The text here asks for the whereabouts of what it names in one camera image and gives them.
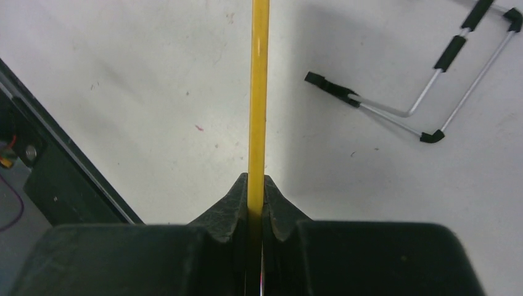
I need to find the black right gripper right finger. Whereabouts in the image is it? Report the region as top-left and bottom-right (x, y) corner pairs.
(263, 176), (485, 295)

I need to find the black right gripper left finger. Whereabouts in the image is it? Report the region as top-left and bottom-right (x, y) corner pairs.
(9, 173), (247, 295)

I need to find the yellow framed whiteboard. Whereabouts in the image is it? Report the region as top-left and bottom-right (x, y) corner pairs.
(244, 1), (270, 295)

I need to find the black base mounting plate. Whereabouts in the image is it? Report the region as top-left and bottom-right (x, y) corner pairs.
(1, 62), (142, 226)

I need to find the metal wire whiteboard stand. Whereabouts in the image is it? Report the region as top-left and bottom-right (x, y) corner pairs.
(304, 1), (522, 144)

